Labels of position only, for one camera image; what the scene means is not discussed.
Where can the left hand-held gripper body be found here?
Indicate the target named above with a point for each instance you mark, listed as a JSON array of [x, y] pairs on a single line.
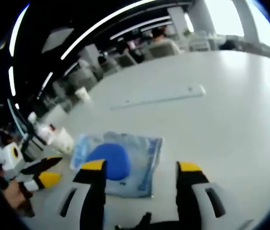
[[9, 158]]

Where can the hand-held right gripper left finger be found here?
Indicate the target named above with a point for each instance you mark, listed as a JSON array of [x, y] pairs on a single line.
[[93, 196]]

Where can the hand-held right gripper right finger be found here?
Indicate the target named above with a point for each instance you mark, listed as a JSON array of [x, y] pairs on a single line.
[[190, 196]]

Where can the white paper cup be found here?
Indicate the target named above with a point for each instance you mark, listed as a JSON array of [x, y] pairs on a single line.
[[62, 140], [82, 94]]

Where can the clear plastic water bottle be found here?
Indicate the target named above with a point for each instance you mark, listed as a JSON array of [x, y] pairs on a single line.
[[44, 133]]

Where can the clear bag with blue item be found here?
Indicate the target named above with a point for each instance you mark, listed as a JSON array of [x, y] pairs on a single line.
[[137, 153]]

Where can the person's left hand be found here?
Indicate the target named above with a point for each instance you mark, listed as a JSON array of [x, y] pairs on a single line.
[[20, 198]]

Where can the white ceiling panel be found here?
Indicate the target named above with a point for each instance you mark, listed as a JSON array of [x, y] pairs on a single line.
[[57, 39]]

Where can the grey office chair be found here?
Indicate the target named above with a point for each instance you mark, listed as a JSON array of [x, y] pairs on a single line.
[[163, 49]]

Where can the long ceiling light strip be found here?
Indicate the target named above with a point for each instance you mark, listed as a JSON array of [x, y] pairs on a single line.
[[106, 21]]

